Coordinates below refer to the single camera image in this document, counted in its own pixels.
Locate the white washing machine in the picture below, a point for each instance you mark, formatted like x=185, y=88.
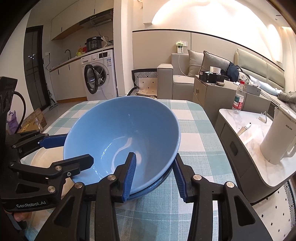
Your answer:
x=106, y=76

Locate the teal checkered tablecloth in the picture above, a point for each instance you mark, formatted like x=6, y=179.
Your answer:
x=203, y=148

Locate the clear water bottle red cap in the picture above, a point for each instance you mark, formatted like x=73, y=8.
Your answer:
x=238, y=99

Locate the kitchen counter with cabinets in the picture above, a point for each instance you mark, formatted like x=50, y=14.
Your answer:
x=67, y=81

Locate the small white box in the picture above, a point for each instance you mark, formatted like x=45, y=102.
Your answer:
x=215, y=69

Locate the person's left hand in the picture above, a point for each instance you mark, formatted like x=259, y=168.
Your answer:
x=22, y=217

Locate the cream plate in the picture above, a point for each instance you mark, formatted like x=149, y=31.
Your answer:
x=48, y=155

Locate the marble side table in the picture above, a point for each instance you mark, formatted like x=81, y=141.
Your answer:
x=249, y=150

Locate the light grey pillow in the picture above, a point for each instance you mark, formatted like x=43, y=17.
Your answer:
x=195, y=62

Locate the grey sofa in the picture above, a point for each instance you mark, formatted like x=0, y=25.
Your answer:
x=165, y=81

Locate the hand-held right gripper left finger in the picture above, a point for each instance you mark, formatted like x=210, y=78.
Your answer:
x=129, y=176

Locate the black box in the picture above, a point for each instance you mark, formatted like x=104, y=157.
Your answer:
x=210, y=77

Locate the purple bag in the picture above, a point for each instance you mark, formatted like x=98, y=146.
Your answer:
x=12, y=122

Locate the grey bedside cabinet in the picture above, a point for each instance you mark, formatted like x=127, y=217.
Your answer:
x=208, y=97

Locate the white wall-mounted device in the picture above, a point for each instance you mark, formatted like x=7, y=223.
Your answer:
x=181, y=47

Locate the small clear stand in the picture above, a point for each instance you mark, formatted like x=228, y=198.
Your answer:
x=263, y=118

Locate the range hood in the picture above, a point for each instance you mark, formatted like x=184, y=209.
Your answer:
x=97, y=19

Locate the light blue bedding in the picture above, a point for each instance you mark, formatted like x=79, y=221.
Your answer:
x=266, y=87

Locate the dark blue garment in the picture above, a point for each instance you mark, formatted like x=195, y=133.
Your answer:
x=233, y=71

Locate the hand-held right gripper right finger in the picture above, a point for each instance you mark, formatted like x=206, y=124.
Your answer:
x=181, y=180

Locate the white cardboard box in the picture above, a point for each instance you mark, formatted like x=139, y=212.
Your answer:
x=252, y=89

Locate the floor mop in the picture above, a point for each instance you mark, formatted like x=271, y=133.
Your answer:
x=49, y=92

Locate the white upper kitchen cabinets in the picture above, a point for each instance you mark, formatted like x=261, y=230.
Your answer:
x=69, y=20

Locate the beige padded headboard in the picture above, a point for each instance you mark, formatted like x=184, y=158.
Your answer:
x=266, y=67

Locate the dark glass door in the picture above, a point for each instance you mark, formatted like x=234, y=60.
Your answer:
x=35, y=69

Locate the light blue bowl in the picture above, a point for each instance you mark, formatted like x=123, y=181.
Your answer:
x=120, y=129

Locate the black chair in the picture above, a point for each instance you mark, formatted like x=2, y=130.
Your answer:
x=133, y=78

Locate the dark grey pillow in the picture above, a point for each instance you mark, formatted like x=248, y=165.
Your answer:
x=215, y=61

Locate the yellow bottle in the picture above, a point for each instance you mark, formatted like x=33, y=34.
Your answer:
x=80, y=51

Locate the black pressure cooker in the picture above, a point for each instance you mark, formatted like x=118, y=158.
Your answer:
x=94, y=44

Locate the beige dotted cushion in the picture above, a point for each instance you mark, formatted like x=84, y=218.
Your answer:
x=148, y=87

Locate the grey duvet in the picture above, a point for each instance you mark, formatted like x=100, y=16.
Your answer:
x=288, y=97

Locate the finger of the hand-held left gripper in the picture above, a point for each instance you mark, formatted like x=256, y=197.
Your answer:
x=74, y=164
x=53, y=140

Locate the dark kitchen faucet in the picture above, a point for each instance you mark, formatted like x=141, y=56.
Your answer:
x=68, y=53

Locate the white electric kettle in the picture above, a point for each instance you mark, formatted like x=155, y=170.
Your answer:
x=277, y=136

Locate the black white chevron cushion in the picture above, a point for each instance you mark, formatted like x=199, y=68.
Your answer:
x=145, y=74

